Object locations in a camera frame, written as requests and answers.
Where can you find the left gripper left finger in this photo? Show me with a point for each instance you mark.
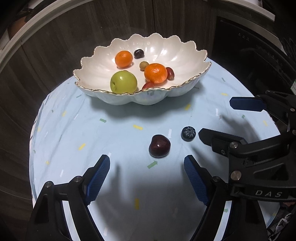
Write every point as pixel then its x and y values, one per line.
pixel 85 187

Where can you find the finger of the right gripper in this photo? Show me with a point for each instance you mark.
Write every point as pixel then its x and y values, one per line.
pixel 219 141
pixel 247 103

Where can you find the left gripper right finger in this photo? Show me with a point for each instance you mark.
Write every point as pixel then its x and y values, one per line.
pixel 205 186

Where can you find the blueberry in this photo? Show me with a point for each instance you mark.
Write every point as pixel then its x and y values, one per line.
pixel 188 133

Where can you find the dark cherry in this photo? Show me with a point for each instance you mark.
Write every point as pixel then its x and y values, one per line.
pixel 139 53
pixel 160 146

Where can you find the orange mandarin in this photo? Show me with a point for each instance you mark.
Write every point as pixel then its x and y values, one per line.
pixel 123 59
pixel 155 73

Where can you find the light blue tablecloth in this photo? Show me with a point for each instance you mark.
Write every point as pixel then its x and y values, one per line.
pixel 143 197

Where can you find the tan longan in bowl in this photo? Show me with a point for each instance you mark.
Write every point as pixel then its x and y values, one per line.
pixel 143 65

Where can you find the green apple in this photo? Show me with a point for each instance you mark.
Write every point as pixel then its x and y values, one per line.
pixel 123 82

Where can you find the white scalloped ceramic bowl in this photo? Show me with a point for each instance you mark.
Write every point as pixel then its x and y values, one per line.
pixel 188 64

